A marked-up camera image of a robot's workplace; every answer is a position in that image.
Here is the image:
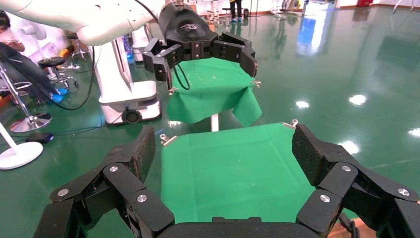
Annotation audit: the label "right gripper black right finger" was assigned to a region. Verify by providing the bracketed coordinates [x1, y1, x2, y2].
[291, 124, 420, 238]

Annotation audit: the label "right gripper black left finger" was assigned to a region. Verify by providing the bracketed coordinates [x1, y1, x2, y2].
[33, 125, 175, 238]

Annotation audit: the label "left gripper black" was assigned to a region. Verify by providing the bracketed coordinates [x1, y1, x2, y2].
[142, 2, 258, 91]

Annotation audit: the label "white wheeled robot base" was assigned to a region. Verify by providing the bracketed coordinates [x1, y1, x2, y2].
[92, 36, 162, 125]

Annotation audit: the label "open brown cardboard box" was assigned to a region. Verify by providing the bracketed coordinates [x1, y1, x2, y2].
[328, 218, 370, 238]

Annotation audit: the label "small green tablecloth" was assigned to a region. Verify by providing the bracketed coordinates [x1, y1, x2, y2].
[166, 57, 263, 128]

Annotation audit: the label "distant black stools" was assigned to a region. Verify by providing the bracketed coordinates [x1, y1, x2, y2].
[207, 0, 230, 20]

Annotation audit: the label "standing person dark trousers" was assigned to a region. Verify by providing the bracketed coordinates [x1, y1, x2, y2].
[229, 0, 244, 23]

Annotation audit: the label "black power adapter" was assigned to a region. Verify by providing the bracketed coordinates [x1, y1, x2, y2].
[25, 132, 55, 144]

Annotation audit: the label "large green tablecloth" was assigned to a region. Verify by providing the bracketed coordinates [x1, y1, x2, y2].
[160, 122, 315, 224]

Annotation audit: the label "white fan stand base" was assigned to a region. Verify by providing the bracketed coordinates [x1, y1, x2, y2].
[0, 123, 44, 171]

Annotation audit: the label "chrome stool base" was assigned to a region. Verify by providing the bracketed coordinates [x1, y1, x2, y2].
[0, 62, 53, 133]

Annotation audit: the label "chrome legged stool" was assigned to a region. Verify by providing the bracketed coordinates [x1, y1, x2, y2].
[67, 33, 89, 61]

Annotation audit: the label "black round stool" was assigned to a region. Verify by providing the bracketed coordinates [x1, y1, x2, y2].
[37, 57, 79, 90]

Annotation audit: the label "seated person dark clothes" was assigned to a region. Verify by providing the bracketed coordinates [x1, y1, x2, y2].
[0, 11, 68, 104]

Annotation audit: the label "left wrist camera black cable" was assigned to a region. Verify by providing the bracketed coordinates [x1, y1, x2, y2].
[172, 64, 191, 91]

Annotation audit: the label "left arm thick black cable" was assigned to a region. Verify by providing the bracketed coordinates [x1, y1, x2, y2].
[49, 46, 96, 112]

